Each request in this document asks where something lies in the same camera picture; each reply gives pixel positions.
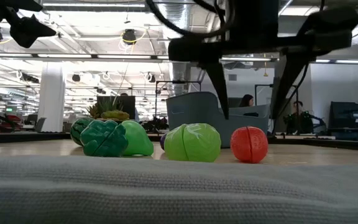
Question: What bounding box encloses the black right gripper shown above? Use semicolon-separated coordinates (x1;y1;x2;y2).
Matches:
168;0;318;121

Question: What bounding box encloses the red toy strawberry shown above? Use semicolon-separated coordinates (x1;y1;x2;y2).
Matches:
230;126;269;164

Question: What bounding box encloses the light green toy cabbage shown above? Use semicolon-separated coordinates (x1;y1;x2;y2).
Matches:
163;123;222;163

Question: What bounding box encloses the dark purple toy eggplant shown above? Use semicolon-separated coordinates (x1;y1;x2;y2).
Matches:
159;133;168;151

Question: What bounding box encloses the striped green toy watermelon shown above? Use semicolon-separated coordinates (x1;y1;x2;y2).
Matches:
69;117;94;147

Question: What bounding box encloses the dark green toy broccoli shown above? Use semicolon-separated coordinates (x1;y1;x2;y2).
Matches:
79;119;129;158

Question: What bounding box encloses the person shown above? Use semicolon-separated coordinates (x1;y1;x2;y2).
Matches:
290;100;315;134
239;94;255;108

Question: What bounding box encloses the long ceiling light bar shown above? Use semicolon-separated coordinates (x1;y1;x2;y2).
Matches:
0;52;358;65

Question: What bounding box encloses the teal plastic bin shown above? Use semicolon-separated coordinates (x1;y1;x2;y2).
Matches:
165;91;272;149

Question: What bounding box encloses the white building column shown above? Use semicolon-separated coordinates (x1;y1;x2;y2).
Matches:
37;61;67;133

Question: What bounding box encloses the black monitor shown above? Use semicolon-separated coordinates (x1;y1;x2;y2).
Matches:
96;95;136;121
329;101;358;141

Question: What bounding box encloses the potted succulent plant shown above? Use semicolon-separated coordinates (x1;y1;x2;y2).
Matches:
87;96;131;122

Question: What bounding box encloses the grey folded cloth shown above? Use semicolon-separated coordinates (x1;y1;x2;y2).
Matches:
0;155;358;224

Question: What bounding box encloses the round silver air duct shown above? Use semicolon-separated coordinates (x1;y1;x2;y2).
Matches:
157;2;195;94

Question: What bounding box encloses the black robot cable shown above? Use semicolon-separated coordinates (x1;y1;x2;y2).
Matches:
145;0;232;40

